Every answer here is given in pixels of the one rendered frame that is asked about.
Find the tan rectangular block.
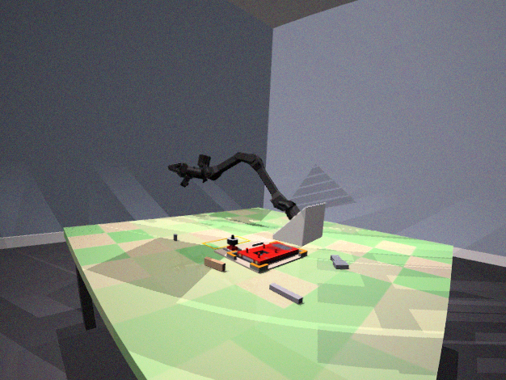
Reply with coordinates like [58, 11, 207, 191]
[204, 256, 226, 272]

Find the beige flat slab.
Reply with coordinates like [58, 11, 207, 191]
[213, 240, 308, 273]

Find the grey rectangular bar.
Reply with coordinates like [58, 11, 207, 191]
[269, 283, 303, 304]

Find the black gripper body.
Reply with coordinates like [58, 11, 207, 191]
[180, 163, 196, 178]

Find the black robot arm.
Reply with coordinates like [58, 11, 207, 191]
[180, 152, 301, 221]

